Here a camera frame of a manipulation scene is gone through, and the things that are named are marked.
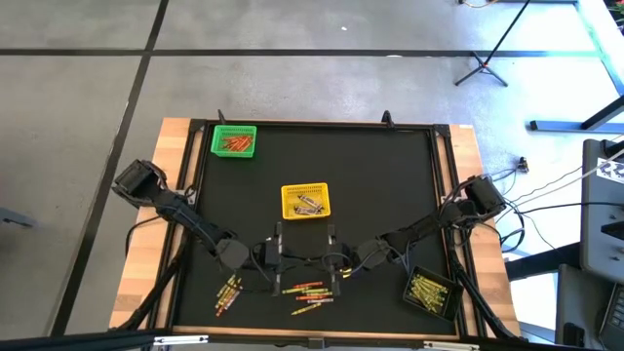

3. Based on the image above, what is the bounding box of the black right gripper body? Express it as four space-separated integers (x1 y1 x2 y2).
324 236 394 275

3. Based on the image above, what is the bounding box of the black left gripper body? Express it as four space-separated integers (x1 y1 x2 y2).
214 236 285 273

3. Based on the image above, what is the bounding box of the yellow plastic basket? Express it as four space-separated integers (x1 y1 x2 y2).
280 182 332 221

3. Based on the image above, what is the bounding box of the black plastic basket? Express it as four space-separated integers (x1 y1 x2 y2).
402 264 465 324

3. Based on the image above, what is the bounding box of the green plastic basket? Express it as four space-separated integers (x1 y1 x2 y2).
210 125 258 159

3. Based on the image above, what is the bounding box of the light wooden table board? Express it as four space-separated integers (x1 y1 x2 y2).
109 117 196 329
448 124 521 337

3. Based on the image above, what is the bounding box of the dark floor beam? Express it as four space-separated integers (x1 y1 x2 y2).
504 241 582 283

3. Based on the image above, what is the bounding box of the black rig beam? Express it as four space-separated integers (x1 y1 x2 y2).
0 331 162 351

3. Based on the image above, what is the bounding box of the grey equipment box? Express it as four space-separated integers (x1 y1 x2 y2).
555 263 610 350

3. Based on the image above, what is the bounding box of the black tripod stand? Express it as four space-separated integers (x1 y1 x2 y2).
454 0 532 88

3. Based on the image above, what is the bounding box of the grey chair base leg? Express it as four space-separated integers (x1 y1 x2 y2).
0 207 38 230

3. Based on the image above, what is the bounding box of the blue metal floor beam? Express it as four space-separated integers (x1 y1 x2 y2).
529 120 624 136

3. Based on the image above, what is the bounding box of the grey metal cabinet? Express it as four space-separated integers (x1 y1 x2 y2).
579 138 624 284

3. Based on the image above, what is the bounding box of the dark keyboard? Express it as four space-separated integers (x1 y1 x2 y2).
599 285 624 350

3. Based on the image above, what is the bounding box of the black white marker tag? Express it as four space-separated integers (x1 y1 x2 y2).
597 156 624 185

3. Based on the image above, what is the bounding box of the white desk blue edge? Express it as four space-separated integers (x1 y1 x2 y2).
577 0 624 97

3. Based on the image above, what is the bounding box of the silver metal bracket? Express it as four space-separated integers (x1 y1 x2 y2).
153 334 210 347
422 340 482 351

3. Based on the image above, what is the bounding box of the grey floor cable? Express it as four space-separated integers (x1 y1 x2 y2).
487 167 521 196

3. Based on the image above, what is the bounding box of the black floor cable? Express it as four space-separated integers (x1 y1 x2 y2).
506 200 586 218

